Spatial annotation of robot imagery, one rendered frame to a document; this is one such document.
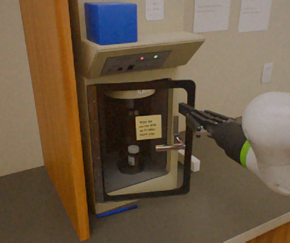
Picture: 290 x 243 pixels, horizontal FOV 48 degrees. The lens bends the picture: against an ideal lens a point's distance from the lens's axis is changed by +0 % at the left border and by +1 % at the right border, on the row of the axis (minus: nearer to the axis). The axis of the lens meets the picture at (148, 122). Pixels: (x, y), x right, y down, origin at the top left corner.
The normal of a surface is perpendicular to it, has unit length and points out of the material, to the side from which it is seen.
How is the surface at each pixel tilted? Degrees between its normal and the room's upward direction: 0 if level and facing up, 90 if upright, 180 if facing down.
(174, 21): 90
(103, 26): 90
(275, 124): 72
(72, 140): 90
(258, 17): 90
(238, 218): 0
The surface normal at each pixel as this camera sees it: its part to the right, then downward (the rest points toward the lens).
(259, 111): -0.64, -0.31
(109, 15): 0.48, 0.36
